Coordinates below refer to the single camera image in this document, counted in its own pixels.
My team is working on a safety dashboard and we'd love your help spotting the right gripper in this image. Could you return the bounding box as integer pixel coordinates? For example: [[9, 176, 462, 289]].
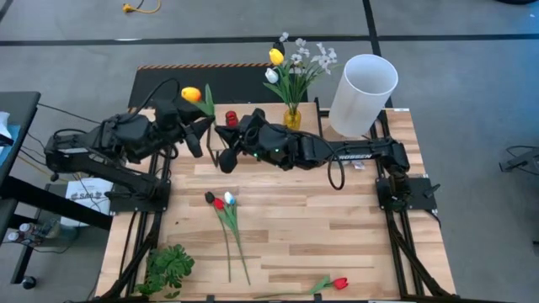
[[214, 108, 298, 174]]

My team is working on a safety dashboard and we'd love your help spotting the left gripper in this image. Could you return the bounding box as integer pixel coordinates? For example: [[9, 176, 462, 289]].
[[153, 98, 216, 159]]

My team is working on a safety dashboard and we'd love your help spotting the orange yellow artificial tulip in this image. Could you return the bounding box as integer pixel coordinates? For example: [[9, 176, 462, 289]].
[[180, 82, 216, 119]]

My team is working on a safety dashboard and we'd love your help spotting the yellow glass vase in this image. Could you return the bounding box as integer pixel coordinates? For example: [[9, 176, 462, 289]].
[[282, 108, 302, 130]]

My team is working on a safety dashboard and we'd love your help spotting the white blossom grass spray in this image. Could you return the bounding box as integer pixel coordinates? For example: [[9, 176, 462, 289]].
[[278, 31, 341, 111]]

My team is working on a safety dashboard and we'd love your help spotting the red artificial tulip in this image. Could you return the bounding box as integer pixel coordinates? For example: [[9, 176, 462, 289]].
[[212, 197, 252, 286], [252, 275, 350, 300]]

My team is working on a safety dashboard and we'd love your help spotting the white and blue artificial tulip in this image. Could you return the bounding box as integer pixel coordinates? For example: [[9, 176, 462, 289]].
[[223, 191, 252, 286]]

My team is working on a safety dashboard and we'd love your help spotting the black hazard-striped floor mat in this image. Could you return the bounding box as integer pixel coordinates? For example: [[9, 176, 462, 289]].
[[127, 62, 309, 114]]

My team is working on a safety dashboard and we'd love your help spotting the white cardboard box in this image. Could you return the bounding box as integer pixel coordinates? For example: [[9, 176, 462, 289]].
[[60, 176, 115, 228]]

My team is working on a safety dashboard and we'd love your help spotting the green leafy potted plant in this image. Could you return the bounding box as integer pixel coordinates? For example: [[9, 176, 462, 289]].
[[133, 243, 196, 300]]

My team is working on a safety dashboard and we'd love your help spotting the black desk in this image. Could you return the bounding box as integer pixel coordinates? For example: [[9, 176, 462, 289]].
[[0, 91, 114, 290]]

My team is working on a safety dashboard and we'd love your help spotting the blue cloth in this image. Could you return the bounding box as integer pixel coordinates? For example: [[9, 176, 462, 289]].
[[0, 125, 22, 167]]

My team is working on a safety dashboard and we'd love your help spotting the wooden shelf with black frame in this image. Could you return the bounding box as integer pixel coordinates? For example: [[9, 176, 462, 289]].
[[205, 97, 324, 168]]

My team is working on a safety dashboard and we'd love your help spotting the black aluminium mounting frame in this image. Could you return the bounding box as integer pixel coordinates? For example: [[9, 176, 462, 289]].
[[372, 109, 454, 300], [99, 109, 176, 300]]

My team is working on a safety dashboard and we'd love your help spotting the yellow plug with cord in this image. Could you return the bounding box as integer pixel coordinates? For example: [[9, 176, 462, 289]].
[[121, 0, 163, 14]]

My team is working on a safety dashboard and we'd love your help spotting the black floor device with cable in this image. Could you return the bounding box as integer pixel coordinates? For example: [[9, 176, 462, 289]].
[[499, 145, 539, 173]]

